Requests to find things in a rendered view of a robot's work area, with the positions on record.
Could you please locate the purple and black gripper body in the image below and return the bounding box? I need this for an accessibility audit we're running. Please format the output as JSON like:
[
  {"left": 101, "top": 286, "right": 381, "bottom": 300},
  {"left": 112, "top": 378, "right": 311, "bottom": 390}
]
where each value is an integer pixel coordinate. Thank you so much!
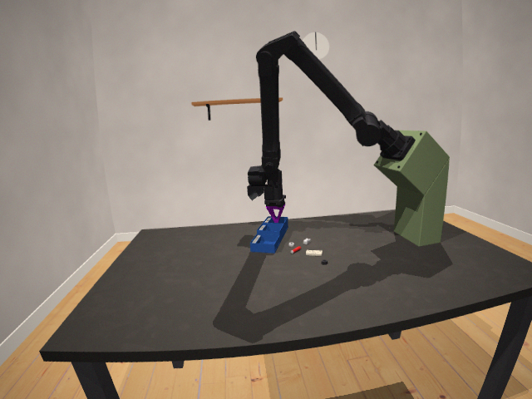
[{"left": 264, "top": 184, "right": 286, "bottom": 208}]

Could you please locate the blue open bin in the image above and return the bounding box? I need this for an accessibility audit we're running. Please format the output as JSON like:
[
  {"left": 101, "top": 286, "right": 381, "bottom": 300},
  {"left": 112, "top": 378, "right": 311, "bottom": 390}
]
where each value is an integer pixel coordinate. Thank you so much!
[{"left": 250, "top": 216, "right": 288, "bottom": 254}]

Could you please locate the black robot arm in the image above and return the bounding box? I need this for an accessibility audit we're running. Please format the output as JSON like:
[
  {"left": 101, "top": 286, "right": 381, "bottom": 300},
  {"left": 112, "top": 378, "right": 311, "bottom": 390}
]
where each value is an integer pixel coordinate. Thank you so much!
[{"left": 247, "top": 31, "right": 416, "bottom": 200}]

